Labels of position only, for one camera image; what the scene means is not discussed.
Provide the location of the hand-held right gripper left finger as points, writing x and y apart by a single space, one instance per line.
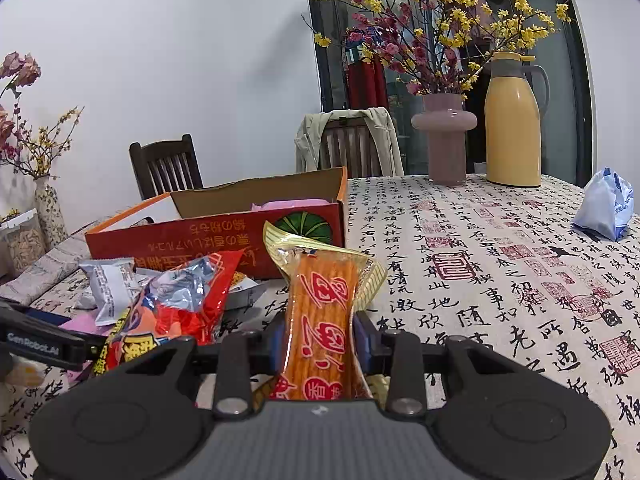
277 345

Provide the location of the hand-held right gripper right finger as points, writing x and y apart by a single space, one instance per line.
361 345

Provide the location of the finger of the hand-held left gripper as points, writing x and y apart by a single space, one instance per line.
91 347
40 316

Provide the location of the gold edged spicy strip packet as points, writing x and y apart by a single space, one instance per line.
320 310

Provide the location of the silver snack packet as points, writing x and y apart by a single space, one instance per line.
110 285

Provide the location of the red puffed snack bag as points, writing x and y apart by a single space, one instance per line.
170 320

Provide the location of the orange pumpkin print cardboard box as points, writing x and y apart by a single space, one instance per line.
200 240

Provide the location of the pink snack packet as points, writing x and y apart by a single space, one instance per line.
80 325
295 204

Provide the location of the grey printed cloth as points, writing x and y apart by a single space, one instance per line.
55 265

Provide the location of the clear plastic food container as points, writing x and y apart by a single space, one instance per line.
25 245

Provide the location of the slim floral print vase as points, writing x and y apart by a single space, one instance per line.
50 215

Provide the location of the thin yellow blossom branches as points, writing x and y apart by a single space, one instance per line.
55 135

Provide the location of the brown wooden chair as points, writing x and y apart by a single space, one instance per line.
350 150

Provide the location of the dark wooden chair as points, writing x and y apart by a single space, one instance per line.
165 165

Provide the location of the beige jacket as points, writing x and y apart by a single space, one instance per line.
385 140

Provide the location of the pink mushroom shaped vase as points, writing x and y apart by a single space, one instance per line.
445 150

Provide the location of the dried pink roses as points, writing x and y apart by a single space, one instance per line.
22 67

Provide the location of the yellow thermos jug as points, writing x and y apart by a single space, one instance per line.
512 135

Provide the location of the red hanging garment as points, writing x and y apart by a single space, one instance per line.
367 85

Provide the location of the blue white plastic bag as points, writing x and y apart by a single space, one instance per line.
602 205

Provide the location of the yellow and pink blossom branches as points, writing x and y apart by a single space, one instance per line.
395 25

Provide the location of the pink vase with blossom branches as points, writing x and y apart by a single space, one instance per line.
570 85

